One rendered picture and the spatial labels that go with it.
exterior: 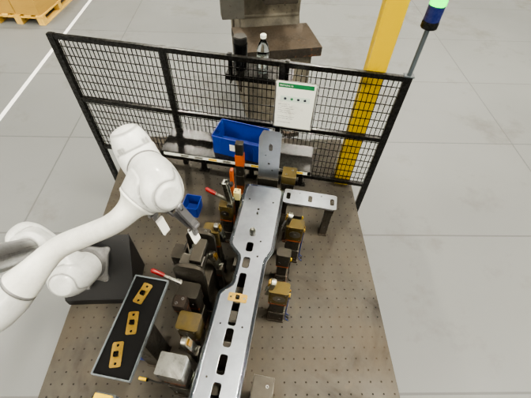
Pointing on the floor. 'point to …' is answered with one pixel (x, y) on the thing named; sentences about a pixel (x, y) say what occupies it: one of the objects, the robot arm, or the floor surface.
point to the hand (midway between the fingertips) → (180, 234)
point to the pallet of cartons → (31, 10)
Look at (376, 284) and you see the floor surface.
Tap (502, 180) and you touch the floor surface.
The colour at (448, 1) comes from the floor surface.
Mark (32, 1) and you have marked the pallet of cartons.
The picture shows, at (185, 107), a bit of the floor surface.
